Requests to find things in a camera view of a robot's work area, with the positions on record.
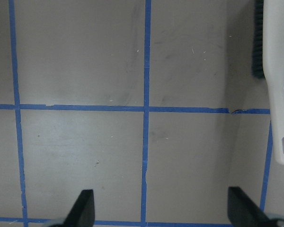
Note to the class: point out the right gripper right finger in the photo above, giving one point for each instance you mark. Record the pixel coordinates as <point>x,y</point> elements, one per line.
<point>243,212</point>

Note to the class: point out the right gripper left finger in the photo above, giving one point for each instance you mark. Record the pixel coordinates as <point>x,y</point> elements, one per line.
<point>82,213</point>

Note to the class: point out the beige hand brush black bristles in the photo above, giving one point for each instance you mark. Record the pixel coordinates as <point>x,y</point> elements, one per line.
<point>268,64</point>

